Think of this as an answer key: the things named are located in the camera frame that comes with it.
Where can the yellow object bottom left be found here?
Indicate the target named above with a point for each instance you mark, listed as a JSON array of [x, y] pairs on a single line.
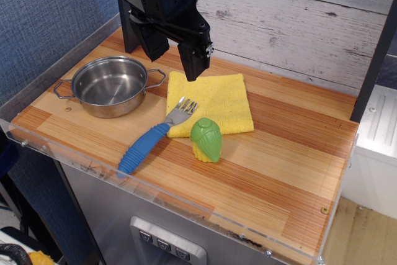
[[40, 258]]

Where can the silver button control panel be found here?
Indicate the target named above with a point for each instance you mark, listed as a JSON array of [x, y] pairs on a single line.
[[156, 245]]

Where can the black frame post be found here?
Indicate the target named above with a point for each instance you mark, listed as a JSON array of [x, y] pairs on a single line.
[[375, 66], [130, 40]]

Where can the blue handled metal fork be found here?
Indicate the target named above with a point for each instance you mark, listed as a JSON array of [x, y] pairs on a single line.
[[137, 153]]

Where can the stainless steel cabinet front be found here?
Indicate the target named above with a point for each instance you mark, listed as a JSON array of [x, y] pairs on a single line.
[[108, 210]]

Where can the white ribbed side cabinet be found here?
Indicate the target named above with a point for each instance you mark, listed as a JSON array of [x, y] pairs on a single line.
[[370, 179]]

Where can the yellow folded cloth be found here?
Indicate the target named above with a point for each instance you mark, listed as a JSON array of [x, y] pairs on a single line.
[[222, 99]]

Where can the black left frame post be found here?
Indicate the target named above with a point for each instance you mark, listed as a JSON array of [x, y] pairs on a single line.
[[130, 40]]

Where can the stainless steel pot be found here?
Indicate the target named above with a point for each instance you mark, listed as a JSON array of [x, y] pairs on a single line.
[[110, 87]]

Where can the green yellow toy corn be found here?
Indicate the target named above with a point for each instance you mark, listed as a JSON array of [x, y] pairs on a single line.
[[206, 140]]

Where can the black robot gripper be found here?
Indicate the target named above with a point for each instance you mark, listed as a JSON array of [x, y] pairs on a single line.
[[155, 22]]

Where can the black right frame post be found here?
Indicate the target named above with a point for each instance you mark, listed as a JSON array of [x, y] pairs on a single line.
[[375, 66]]

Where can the clear acrylic table guard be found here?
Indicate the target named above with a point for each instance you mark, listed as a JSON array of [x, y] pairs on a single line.
[[274, 188]]

